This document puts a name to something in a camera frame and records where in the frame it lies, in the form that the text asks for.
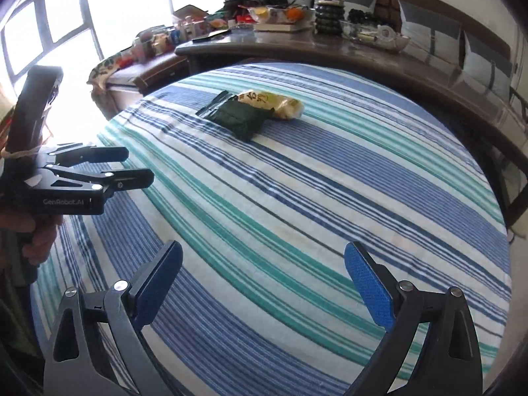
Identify yellow snack packet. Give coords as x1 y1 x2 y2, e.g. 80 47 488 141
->
237 89 304 120

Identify grey white cushion right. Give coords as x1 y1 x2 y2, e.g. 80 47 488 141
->
463 32 513 101

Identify dark green snack packet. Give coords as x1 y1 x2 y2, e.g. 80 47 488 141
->
196 90 275 142

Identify black ribbed vase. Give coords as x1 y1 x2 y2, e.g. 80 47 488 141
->
314 0 345 36

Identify person left hand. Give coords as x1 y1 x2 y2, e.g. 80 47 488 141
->
1 208 64 266

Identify blue green striped tablecloth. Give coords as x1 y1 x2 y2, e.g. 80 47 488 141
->
32 63 512 395

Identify book with fruit bag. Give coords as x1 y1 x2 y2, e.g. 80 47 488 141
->
248 5 315 33

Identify glass bowl with tape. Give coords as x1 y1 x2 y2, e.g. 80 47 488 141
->
340 20 411 53

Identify dark wooden curved table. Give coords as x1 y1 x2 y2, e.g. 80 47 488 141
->
174 28 528 228

